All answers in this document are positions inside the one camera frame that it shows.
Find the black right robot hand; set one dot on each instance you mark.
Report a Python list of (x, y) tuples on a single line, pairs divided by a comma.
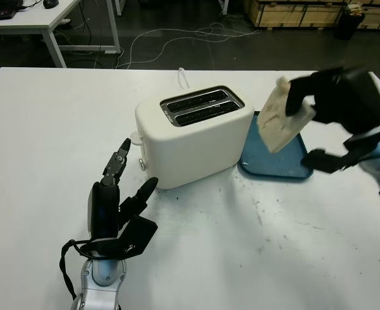
[(351, 100)]

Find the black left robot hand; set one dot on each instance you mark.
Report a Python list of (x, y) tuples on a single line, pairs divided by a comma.
[(102, 210)]

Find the slice of white bread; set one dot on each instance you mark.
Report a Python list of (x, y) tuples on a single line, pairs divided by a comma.
[(276, 122)]

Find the white toaster lever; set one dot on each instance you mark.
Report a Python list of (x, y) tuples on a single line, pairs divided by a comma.
[(135, 138)]

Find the blue plastic tray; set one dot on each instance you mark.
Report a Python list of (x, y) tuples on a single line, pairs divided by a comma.
[(273, 164)]

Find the silver toaster knob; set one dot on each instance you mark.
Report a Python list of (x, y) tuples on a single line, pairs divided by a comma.
[(142, 164)]

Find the cream white two-slot toaster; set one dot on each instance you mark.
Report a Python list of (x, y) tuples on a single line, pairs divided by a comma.
[(193, 151)]

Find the black waste bin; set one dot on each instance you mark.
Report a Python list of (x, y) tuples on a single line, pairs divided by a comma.
[(349, 27)]

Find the large wooden crate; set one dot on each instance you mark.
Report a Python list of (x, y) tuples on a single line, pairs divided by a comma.
[(289, 16)]

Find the white office desk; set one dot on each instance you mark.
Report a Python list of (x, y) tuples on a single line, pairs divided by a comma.
[(31, 26)]

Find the black computer mouse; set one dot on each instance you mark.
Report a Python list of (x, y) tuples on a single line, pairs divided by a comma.
[(51, 4)]

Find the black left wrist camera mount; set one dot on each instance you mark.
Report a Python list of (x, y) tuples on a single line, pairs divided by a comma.
[(138, 234)]

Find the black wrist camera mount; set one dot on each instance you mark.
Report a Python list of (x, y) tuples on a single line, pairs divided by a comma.
[(325, 161), (138, 234)]

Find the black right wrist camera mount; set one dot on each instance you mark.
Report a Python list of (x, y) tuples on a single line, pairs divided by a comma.
[(325, 161)]

